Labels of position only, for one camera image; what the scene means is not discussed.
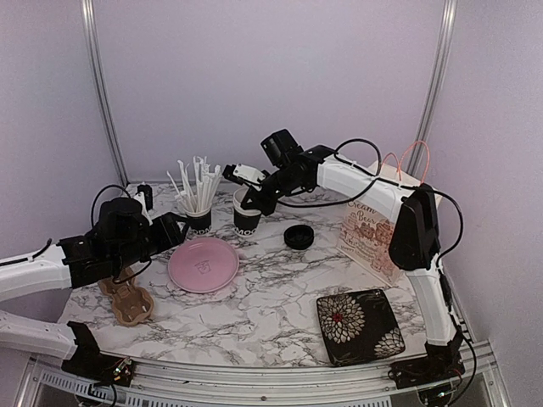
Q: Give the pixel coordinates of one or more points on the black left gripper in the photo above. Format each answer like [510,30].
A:
[170,233]

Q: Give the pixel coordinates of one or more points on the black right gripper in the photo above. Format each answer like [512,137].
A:
[266,207]

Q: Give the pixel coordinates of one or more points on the black paper coffee cup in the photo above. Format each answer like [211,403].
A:
[245,221]

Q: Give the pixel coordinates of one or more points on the black plastic cup lid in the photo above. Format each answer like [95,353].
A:
[299,237]

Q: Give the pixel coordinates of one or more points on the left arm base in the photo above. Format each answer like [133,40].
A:
[89,362]

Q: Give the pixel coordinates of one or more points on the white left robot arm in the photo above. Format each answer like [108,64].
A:
[34,273]

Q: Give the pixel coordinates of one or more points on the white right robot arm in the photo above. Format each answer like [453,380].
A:
[414,247]

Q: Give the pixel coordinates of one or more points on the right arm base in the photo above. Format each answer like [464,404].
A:
[438,364]

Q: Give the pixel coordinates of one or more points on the black cup holding straws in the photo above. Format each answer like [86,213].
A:
[199,222]

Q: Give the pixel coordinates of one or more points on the white wrapped straws bundle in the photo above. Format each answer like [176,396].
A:
[199,183]

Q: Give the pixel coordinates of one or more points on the brown cardboard cup carrier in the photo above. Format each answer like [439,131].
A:
[131,304]

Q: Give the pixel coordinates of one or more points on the pink round plate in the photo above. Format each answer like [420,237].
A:
[203,265]

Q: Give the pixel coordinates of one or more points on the cream bear paper bag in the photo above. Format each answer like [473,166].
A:
[365,233]

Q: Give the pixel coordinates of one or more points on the black floral square plate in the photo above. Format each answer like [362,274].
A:
[359,327]

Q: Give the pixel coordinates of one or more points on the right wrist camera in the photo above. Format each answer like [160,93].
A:
[243,174]

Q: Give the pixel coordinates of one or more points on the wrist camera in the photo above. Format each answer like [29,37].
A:
[144,195]
[243,174]

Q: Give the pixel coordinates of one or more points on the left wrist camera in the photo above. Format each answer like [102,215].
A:
[144,195]

